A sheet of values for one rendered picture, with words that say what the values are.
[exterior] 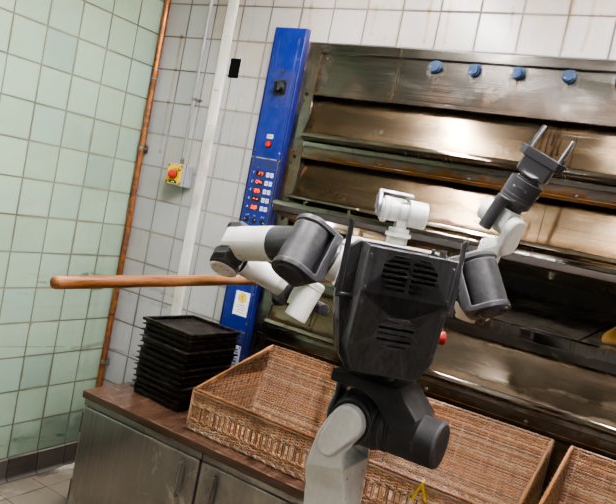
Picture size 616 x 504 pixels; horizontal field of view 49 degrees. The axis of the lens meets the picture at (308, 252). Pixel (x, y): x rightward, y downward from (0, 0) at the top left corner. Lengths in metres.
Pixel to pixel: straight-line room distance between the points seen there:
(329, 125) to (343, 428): 1.47
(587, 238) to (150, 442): 1.66
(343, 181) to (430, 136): 0.40
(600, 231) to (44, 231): 2.18
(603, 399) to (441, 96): 1.19
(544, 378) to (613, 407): 0.23
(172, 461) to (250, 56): 1.70
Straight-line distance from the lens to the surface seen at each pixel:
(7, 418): 3.27
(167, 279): 1.77
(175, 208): 3.19
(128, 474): 2.69
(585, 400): 2.43
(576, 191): 2.42
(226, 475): 2.39
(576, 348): 2.41
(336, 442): 1.65
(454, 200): 2.53
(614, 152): 2.43
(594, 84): 2.49
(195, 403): 2.49
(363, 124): 2.71
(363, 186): 2.67
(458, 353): 2.52
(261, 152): 2.89
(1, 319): 3.08
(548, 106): 2.50
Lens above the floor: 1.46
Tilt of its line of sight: 4 degrees down
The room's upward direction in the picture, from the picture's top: 11 degrees clockwise
